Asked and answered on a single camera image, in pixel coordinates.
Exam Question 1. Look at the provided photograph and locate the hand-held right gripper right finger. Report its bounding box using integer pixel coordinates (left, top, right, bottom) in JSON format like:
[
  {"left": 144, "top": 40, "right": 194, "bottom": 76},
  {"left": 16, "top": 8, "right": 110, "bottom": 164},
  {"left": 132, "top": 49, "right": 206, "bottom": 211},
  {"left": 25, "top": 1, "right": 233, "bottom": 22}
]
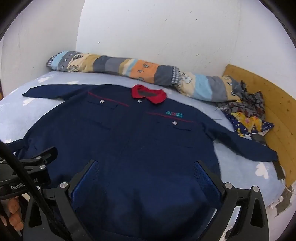
[{"left": 194, "top": 160, "right": 270, "bottom": 241}]

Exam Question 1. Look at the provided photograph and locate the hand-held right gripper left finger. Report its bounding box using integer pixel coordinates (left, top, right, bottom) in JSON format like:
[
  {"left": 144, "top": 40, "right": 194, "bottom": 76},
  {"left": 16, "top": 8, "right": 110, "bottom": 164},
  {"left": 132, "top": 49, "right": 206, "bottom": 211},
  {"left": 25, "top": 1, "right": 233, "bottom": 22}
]
[{"left": 23, "top": 159, "right": 101, "bottom": 241}]

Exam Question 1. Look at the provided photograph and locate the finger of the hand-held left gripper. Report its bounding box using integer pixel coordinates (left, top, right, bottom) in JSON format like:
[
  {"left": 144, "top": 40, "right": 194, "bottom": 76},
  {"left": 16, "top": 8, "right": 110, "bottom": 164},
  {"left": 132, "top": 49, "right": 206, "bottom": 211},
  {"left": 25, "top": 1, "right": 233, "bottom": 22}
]
[
  {"left": 3, "top": 138, "right": 25, "bottom": 153},
  {"left": 14, "top": 146, "right": 58, "bottom": 172}
]

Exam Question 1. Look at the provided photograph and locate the navy jacket with red collar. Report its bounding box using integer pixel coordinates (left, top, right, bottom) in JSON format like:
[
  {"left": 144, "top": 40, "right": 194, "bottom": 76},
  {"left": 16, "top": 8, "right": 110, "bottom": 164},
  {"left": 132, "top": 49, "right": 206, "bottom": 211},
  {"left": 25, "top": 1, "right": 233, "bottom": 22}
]
[{"left": 22, "top": 84, "right": 279, "bottom": 241}]

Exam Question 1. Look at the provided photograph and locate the person's left hand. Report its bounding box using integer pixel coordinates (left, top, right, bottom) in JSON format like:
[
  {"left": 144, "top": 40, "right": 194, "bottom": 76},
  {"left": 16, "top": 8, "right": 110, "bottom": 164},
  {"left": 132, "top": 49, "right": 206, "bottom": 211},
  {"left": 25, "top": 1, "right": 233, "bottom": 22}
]
[{"left": 0, "top": 196, "right": 24, "bottom": 232}]

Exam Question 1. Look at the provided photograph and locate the blue cloud-print bed sheet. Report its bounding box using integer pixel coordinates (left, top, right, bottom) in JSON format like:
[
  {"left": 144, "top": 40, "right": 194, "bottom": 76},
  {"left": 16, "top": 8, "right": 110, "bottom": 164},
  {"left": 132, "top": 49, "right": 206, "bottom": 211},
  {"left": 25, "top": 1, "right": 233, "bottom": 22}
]
[{"left": 0, "top": 70, "right": 292, "bottom": 241}]

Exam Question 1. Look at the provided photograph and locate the small grey object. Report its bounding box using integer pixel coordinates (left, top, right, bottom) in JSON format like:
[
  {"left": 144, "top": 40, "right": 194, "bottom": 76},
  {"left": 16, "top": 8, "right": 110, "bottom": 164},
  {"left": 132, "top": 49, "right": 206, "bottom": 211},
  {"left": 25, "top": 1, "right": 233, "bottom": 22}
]
[{"left": 251, "top": 133, "right": 267, "bottom": 146}]

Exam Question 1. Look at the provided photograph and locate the blue star-print yellow cloth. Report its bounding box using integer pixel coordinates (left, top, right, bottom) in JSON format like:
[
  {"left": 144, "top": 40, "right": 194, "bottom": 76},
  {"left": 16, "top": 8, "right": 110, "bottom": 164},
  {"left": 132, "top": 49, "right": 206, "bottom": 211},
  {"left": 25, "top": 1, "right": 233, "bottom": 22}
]
[{"left": 225, "top": 111, "right": 275, "bottom": 139}]

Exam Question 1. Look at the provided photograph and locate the dark grey patterned cloth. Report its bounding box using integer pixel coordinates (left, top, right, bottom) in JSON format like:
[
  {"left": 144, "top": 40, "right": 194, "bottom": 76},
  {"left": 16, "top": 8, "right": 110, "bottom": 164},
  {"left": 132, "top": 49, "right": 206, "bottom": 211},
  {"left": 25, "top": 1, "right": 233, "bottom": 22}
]
[{"left": 217, "top": 80, "right": 266, "bottom": 121}]

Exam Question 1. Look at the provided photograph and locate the wooden headboard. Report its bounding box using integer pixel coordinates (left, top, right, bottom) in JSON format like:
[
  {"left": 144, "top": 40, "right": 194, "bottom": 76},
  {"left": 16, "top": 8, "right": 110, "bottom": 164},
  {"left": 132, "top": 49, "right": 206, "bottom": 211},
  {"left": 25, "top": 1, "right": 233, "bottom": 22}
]
[{"left": 222, "top": 64, "right": 296, "bottom": 193}]

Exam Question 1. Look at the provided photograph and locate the rolled striped patchwork quilt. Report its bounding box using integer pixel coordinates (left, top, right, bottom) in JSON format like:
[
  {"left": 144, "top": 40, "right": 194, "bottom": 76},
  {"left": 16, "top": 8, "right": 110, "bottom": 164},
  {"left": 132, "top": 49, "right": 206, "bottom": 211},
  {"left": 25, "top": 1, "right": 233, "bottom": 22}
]
[{"left": 46, "top": 50, "right": 245, "bottom": 103}]

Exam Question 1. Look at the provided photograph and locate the black cable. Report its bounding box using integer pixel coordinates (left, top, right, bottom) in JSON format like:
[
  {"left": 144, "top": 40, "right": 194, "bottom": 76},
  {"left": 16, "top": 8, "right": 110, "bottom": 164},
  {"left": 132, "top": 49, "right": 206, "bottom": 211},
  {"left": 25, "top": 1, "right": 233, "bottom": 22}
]
[{"left": 0, "top": 140, "right": 55, "bottom": 224}]

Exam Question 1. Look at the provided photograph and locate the white cable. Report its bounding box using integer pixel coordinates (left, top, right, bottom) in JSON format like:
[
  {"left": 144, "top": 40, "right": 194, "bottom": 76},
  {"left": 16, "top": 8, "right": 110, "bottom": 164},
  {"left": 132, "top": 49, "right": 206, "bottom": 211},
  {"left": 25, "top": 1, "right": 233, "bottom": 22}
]
[{"left": 283, "top": 181, "right": 296, "bottom": 193}]

